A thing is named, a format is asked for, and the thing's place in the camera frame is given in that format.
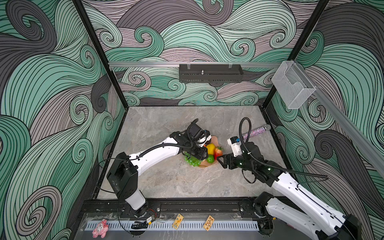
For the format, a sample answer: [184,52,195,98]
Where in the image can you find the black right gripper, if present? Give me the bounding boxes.
[216,151,257,174]

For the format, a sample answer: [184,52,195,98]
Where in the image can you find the yellow fake lemon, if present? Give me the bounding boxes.
[206,143,216,155]

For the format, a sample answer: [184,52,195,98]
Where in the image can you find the green fake lime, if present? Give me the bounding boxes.
[206,155,215,164]

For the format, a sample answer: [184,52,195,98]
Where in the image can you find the red fake strawberry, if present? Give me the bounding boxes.
[214,147,223,160]

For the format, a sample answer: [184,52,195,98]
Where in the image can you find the green fake grape bunch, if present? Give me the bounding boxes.
[183,152,202,167]

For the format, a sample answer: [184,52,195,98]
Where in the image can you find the pink scalloped fruit bowl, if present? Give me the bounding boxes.
[198,136,220,168]

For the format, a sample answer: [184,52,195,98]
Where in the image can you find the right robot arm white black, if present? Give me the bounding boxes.
[218,134,362,240]

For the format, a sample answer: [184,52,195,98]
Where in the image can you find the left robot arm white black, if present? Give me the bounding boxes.
[106,119,212,213]

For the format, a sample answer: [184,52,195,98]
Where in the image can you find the purple glitter tube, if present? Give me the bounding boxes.
[242,124,271,141]

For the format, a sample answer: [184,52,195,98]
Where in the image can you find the yellow tag right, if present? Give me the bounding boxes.
[203,215,215,231]

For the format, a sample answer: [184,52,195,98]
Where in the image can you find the yellow tag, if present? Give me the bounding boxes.
[172,214,184,230]
[203,215,215,231]

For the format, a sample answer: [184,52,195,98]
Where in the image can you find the yellow tag left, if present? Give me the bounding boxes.
[172,214,184,230]

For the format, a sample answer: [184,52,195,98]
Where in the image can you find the pink plush toy left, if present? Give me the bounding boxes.
[92,220,109,239]

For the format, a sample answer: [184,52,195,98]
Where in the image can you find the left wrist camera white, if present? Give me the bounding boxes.
[197,130,212,147]

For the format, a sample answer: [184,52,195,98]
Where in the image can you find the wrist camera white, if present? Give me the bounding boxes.
[197,130,212,147]
[227,137,243,157]

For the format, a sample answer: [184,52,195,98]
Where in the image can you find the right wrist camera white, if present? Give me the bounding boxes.
[227,137,243,157]

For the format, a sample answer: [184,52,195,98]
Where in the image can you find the black wall tray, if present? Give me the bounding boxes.
[179,65,244,84]

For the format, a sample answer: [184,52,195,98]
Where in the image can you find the clear acrylic wall box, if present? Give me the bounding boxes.
[272,61,316,110]

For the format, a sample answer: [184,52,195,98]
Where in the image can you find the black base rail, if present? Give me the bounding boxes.
[81,197,265,219]

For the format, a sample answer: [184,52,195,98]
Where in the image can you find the aluminium back rail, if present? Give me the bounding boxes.
[108,61,281,68]

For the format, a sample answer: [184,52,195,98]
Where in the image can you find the aluminium rail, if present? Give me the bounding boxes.
[298,64,384,175]
[108,61,281,68]

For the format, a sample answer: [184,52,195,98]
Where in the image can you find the aluminium right rail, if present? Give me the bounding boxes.
[298,64,384,175]

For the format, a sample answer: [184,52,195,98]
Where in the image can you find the black corner frame post right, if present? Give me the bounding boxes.
[261,0,329,111]

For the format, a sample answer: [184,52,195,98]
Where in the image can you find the black corner frame post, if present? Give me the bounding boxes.
[73,0,129,112]
[261,0,329,111]

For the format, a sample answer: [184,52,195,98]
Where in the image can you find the black corner frame post left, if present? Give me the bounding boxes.
[73,0,129,112]

